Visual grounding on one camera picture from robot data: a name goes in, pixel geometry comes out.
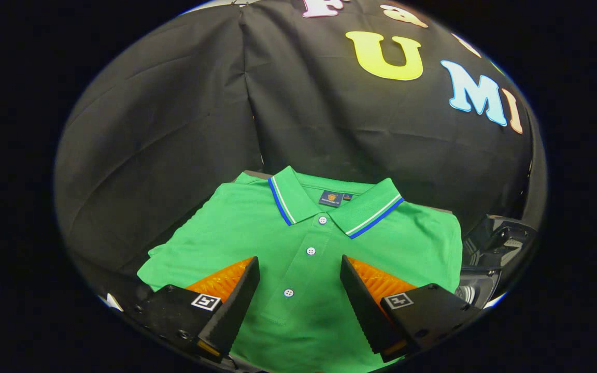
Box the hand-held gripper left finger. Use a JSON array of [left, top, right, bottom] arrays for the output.
[[127, 256, 261, 363]]

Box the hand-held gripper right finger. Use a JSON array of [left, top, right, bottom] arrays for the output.
[[339, 254, 481, 363]]

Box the green polo shirt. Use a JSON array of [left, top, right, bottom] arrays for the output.
[[137, 165, 464, 373]]

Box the grey top-load washing machine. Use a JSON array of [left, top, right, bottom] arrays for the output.
[[454, 265, 504, 310]]

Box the black backdrop cloth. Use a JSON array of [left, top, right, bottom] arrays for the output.
[[53, 0, 548, 293]]

